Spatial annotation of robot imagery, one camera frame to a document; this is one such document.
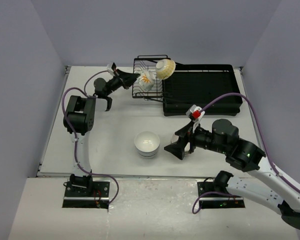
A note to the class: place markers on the black dish drying tray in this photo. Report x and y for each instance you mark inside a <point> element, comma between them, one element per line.
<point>196,84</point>

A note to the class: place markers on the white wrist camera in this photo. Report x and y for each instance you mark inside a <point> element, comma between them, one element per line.
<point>111,68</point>
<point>195,113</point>

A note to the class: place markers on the white bowl front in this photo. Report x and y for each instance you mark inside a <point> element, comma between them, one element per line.
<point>147,155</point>

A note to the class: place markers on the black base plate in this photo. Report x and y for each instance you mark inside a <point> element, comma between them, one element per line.
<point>215,201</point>
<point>86,193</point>

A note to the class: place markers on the white green floral bowl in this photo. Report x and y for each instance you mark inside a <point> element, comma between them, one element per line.
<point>146,79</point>

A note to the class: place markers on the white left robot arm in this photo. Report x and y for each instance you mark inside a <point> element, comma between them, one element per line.
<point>78,110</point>

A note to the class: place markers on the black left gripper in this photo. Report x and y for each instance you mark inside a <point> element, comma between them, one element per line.
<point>126,79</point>

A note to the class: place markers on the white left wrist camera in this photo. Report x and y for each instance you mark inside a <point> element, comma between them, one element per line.
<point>111,68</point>

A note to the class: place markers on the white bowl back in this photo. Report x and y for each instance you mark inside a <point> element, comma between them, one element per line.
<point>147,141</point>

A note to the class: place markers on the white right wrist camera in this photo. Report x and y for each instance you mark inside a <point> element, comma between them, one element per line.
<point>195,113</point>

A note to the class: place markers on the black wire dish rack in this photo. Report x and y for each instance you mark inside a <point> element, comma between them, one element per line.
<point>157,93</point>

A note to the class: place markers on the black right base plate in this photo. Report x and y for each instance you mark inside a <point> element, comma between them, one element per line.
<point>215,201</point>

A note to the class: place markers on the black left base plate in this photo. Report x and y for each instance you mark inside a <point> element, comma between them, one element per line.
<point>86,193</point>

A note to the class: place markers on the yellow patterned bowl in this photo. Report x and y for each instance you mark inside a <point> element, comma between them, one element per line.
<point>164,68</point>

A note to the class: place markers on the beige floral bowl back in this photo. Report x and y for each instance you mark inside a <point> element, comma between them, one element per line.
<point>174,139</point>

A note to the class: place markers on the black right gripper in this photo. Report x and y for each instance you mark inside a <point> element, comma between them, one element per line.
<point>178,148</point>

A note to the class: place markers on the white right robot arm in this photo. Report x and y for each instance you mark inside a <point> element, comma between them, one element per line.
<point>281,193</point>

